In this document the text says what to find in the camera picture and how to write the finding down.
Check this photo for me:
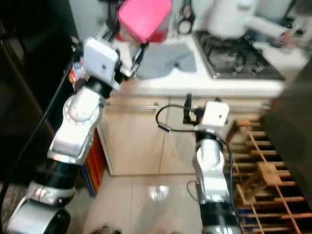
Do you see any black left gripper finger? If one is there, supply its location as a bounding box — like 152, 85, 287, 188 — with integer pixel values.
108, 23, 123, 44
131, 41, 150, 77

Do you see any pink lidded food container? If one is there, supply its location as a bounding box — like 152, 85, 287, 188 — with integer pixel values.
117, 0, 173, 45

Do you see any dark grey small fridge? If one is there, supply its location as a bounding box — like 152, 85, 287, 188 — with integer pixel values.
260, 58, 312, 208

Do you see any tall black fridge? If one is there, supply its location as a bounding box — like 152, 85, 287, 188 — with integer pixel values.
0, 0, 78, 186

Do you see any grey dish cloth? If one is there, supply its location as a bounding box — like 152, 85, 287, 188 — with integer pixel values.
135, 43, 197, 80

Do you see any colourful snack packet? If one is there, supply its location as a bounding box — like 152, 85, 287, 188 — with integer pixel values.
69, 63, 84, 89

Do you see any cream kitchen cabinet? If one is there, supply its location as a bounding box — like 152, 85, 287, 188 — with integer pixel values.
68, 29, 308, 177

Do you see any black gas stove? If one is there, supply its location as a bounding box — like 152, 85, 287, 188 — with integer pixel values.
193, 30, 285, 81

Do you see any orange and blue panel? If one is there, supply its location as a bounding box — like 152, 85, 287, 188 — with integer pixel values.
84, 128, 109, 196

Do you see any wooden slatted rack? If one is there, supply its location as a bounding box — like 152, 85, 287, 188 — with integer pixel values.
224, 116, 312, 234

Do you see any grey patterned floor rug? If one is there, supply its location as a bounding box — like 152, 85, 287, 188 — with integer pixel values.
0, 183, 30, 234

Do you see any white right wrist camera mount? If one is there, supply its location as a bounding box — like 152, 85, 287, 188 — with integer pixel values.
199, 99, 231, 131

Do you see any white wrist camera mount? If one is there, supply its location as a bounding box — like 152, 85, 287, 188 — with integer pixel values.
199, 99, 231, 131
82, 38, 120, 91

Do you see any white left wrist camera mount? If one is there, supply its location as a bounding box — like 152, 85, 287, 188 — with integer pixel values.
82, 38, 120, 91

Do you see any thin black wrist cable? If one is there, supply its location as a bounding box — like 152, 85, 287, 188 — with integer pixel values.
156, 104, 200, 133

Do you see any metal drawer handle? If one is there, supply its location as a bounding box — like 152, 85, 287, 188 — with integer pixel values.
110, 103, 159, 112

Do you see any white pot with handle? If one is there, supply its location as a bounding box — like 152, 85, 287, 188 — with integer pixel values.
205, 0, 295, 41

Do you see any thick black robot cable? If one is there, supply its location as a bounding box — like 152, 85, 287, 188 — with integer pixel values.
0, 46, 84, 215

